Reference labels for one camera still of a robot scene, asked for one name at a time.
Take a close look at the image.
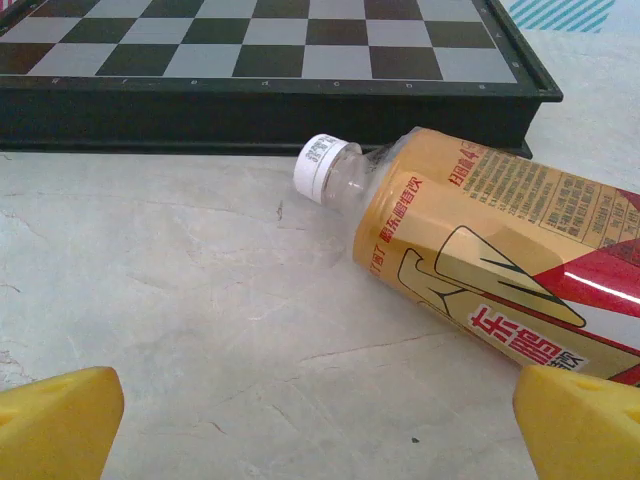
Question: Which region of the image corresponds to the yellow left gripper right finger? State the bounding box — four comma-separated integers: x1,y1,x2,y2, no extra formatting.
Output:
513,364,640,480

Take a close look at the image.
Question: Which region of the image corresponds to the black and silver chessboard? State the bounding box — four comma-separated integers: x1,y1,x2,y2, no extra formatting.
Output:
0,0,564,160

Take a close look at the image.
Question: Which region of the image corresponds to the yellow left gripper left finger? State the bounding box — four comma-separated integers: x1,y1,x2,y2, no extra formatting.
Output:
0,366,125,480

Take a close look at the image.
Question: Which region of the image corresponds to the gold and red drink bottle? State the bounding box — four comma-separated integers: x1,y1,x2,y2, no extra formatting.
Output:
293,126,640,389

